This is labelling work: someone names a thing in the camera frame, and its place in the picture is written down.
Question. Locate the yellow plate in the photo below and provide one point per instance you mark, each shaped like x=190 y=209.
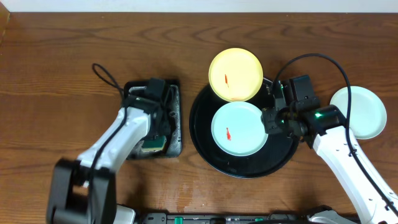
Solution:
x=235 y=74

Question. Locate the round black tray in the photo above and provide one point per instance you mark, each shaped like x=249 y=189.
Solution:
x=276 y=152

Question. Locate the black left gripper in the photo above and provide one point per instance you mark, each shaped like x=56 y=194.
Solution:
x=162 y=125

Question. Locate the green and yellow sponge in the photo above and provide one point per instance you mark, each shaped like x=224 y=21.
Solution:
x=154 y=145

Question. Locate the light green plate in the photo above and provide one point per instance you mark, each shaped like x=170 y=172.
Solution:
x=238 y=130
x=368 y=116

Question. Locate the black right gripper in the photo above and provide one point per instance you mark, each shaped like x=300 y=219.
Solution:
x=268 y=119

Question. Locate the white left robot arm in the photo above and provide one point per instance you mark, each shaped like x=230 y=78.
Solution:
x=84 y=190

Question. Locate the black rectangular soapy water tray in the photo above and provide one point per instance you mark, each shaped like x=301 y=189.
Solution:
x=171 y=103

